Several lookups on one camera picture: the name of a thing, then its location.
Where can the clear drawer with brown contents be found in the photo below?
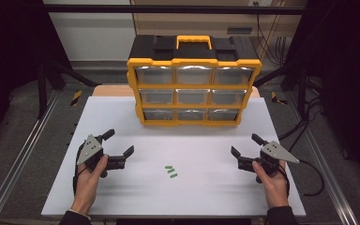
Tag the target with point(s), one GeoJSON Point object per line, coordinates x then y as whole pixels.
{"type": "Point", "coordinates": [191, 115]}

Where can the group of clear plastic drawers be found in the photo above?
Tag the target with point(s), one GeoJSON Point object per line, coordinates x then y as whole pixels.
{"type": "Point", "coordinates": [156, 75]}

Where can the dark curtain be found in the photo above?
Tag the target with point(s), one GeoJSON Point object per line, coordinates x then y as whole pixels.
{"type": "Point", "coordinates": [350, 78]}
{"type": "Point", "coordinates": [9, 62]}

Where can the person's right hand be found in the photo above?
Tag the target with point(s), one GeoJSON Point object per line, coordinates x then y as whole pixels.
{"type": "Point", "coordinates": [275, 190]}

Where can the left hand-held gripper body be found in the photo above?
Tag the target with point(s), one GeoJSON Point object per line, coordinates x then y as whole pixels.
{"type": "Point", "coordinates": [89, 150]}

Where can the black metal stand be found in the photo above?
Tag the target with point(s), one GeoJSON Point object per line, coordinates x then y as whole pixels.
{"type": "Point", "coordinates": [301, 90]}
{"type": "Point", "coordinates": [42, 90]}

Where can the grey wall outlet plate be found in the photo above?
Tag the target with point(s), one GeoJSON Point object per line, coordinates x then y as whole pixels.
{"type": "Point", "coordinates": [239, 30]}

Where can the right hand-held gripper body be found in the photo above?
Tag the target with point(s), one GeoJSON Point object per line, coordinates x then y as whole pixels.
{"type": "Point", "coordinates": [276, 151]}

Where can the green wall plug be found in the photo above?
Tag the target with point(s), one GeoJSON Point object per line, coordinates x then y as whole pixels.
{"type": "Point", "coordinates": [173, 175]}
{"type": "Point", "coordinates": [168, 167]}
{"type": "Point", "coordinates": [171, 171]}

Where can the aluminium floor rail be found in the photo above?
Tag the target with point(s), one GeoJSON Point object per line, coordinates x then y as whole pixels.
{"type": "Point", "coordinates": [335, 190]}
{"type": "Point", "coordinates": [22, 150]}

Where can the white table cover sheet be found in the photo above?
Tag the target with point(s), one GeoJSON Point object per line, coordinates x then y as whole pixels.
{"type": "Point", "coordinates": [200, 193]}

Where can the black horizontal frame bar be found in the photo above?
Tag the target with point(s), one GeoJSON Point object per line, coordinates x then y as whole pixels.
{"type": "Point", "coordinates": [168, 9]}

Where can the yellow black hazard tape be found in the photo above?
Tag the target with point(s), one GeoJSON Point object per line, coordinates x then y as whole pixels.
{"type": "Point", "coordinates": [76, 97]}
{"type": "Point", "coordinates": [276, 98]}

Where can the wooden table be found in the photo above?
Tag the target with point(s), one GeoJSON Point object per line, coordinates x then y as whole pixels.
{"type": "Point", "coordinates": [112, 90]}

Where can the person's left hand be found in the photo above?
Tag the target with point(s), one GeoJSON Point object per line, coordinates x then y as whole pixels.
{"type": "Point", "coordinates": [86, 187]}

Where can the yellow black drawer organizer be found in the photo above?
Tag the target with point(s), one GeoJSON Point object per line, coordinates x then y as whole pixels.
{"type": "Point", "coordinates": [193, 50]}

